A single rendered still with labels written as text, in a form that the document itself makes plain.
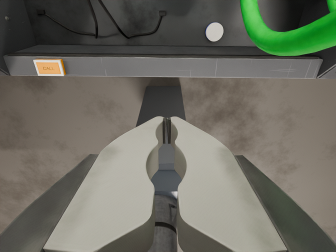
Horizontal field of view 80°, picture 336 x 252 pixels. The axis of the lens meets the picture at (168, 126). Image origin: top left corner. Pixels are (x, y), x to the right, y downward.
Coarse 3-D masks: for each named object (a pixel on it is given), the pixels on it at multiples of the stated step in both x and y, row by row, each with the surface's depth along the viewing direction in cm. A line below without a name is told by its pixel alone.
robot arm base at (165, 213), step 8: (160, 200) 64; (168, 200) 65; (176, 200) 68; (160, 208) 62; (168, 208) 63; (160, 216) 61; (168, 216) 62; (160, 224) 59; (168, 224) 60; (176, 224) 63; (176, 232) 62
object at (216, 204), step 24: (168, 120) 11; (192, 144) 9; (216, 144) 9; (192, 168) 8; (216, 168) 8; (240, 168) 8; (192, 192) 7; (216, 192) 7; (240, 192) 7; (192, 216) 6; (216, 216) 6; (240, 216) 6; (264, 216) 6; (192, 240) 6; (216, 240) 5; (240, 240) 5; (264, 240) 5
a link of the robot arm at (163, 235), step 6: (156, 228) 58; (162, 228) 58; (168, 228) 59; (156, 234) 56; (162, 234) 57; (168, 234) 57; (174, 234) 59; (156, 240) 55; (162, 240) 55; (168, 240) 56; (174, 240) 58; (156, 246) 53; (162, 246) 54; (168, 246) 55; (174, 246) 56
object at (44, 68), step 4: (36, 64) 38; (40, 64) 38; (44, 64) 38; (48, 64) 38; (52, 64) 38; (56, 64) 38; (40, 68) 39; (44, 68) 39; (48, 68) 39; (52, 68) 39; (56, 68) 39; (40, 72) 39; (44, 72) 39; (48, 72) 39; (52, 72) 39; (56, 72) 39; (60, 72) 39; (64, 72) 40
